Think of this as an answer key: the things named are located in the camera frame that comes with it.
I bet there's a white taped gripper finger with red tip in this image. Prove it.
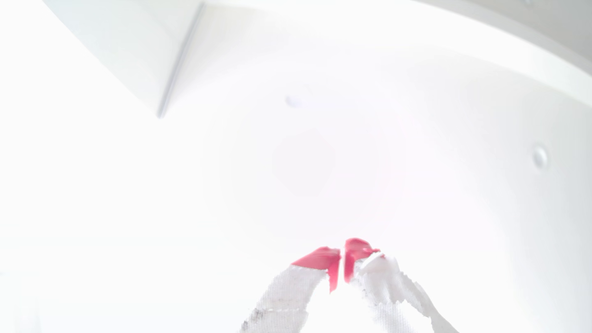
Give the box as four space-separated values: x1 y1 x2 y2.
240 246 341 333
343 238 459 333

